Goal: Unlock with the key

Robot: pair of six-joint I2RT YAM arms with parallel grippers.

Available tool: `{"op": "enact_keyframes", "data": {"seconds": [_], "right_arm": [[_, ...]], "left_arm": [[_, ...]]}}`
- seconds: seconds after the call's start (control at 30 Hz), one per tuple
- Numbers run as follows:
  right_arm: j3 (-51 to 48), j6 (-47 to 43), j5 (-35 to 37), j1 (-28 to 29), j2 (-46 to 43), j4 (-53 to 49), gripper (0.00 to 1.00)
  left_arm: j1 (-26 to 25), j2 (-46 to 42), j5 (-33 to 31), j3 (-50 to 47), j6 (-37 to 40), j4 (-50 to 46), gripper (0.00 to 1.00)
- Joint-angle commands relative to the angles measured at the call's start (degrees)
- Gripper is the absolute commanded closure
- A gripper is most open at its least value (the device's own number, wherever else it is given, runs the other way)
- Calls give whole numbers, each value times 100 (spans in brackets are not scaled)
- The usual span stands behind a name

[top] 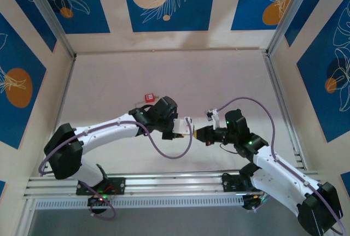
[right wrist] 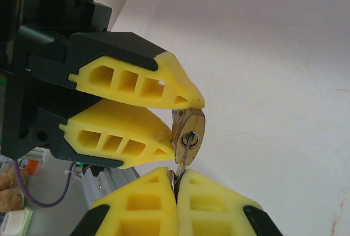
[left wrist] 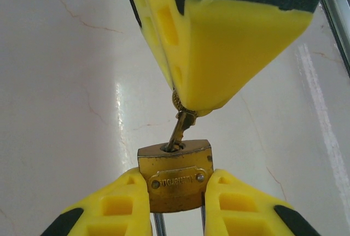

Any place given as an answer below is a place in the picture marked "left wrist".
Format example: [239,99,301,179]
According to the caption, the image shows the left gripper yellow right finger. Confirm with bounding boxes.
[203,168,322,236]

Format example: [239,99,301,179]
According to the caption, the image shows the brass padlock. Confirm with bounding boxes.
[136,139,215,236]

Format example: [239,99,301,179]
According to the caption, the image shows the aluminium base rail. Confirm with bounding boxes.
[318,0,350,80]

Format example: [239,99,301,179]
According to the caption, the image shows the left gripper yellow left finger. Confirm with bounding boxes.
[40,168,151,236]

